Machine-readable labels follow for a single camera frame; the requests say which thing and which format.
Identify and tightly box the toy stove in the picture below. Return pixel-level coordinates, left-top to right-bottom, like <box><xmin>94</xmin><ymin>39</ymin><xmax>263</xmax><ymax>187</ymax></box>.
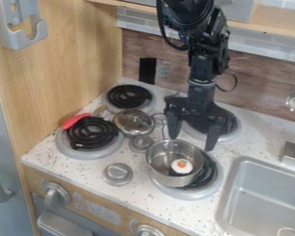
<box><xmin>53</xmin><ymin>83</ymin><xmax>244</xmax><ymax>202</ymax></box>

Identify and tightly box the toy sushi roll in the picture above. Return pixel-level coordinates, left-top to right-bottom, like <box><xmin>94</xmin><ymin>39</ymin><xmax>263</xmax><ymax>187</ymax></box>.
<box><xmin>170</xmin><ymin>158</ymin><xmax>195</xmax><ymax>175</ymax></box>

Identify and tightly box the grey toy fridge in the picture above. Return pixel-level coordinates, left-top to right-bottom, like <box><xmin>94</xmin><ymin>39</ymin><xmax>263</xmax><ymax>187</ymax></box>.
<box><xmin>0</xmin><ymin>69</ymin><xmax>35</xmax><ymax>236</ymax></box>

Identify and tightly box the tap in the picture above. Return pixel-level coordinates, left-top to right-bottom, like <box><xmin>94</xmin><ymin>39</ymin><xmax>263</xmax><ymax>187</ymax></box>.
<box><xmin>277</xmin><ymin>135</ymin><xmax>295</xmax><ymax>164</ymax></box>

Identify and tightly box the red spatula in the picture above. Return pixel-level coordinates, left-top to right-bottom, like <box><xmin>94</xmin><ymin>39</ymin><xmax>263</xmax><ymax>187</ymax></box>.
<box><xmin>60</xmin><ymin>104</ymin><xmax>109</xmax><ymax>131</ymax></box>

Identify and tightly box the toy sink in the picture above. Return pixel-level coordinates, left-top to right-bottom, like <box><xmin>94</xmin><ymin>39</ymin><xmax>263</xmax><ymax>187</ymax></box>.
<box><xmin>214</xmin><ymin>155</ymin><xmax>295</xmax><ymax>236</ymax></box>

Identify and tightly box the grey wall holder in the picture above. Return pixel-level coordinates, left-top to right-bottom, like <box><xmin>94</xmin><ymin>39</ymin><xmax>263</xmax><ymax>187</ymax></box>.
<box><xmin>0</xmin><ymin>0</ymin><xmax>50</xmax><ymax>52</ymax></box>

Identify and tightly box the silver pot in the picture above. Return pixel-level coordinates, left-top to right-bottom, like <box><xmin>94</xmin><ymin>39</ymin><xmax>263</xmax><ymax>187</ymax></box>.
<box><xmin>145</xmin><ymin>138</ymin><xmax>207</xmax><ymax>189</ymax></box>

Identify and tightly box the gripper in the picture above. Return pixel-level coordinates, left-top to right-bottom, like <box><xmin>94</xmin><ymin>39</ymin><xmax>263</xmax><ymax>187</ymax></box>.
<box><xmin>163</xmin><ymin>78</ymin><xmax>228</xmax><ymax>152</ymax></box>

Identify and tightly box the silver lid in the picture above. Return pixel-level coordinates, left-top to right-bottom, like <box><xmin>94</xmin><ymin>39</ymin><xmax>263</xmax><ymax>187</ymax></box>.
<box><xmin>112</xmin><ymin>108</ymin><xmax>158</xmax><ymax>138</ymax></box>

